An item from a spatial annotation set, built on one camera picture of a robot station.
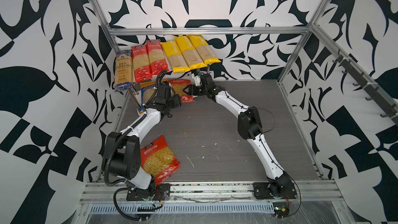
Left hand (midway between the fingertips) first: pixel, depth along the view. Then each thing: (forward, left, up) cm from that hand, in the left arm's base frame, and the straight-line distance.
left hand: (175, 95), depth 91 cm
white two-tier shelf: (+11, +27, -6) cm, 30 cm away
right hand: (+10, -6, -3) cm, 12 cm away
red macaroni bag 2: (-31, +8, -13) cm, 35 cm away
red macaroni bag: (+13, -1, -5) cm, 14 cm away
